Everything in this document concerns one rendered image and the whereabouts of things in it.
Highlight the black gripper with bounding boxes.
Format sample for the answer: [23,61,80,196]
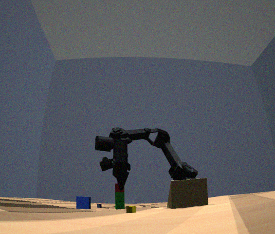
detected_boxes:
[112,151,130,191]

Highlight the green block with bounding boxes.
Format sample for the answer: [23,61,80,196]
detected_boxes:
[115,201,125,209]
[115,192,124,201]

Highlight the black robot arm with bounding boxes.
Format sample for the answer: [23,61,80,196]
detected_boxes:
[95,127,198,181]

